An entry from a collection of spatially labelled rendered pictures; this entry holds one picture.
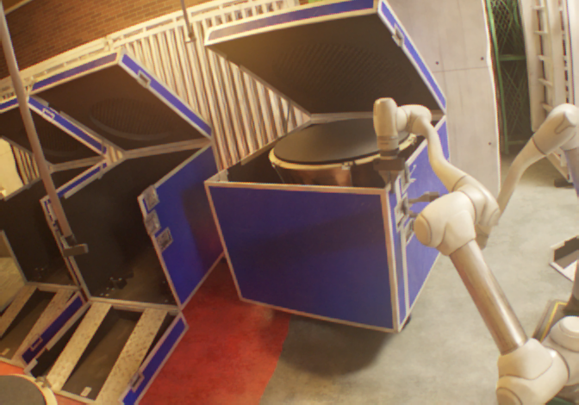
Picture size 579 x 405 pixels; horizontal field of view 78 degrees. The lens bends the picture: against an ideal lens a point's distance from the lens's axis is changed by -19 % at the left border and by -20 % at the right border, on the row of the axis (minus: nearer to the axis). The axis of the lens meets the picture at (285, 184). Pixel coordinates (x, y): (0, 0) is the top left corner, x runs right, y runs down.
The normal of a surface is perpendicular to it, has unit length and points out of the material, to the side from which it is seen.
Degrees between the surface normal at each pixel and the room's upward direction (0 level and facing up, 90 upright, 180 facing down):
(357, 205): 90
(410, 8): 90
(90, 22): 90
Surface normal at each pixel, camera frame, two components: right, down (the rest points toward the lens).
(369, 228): -0.54, 0.40
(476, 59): -0.21, 0.39
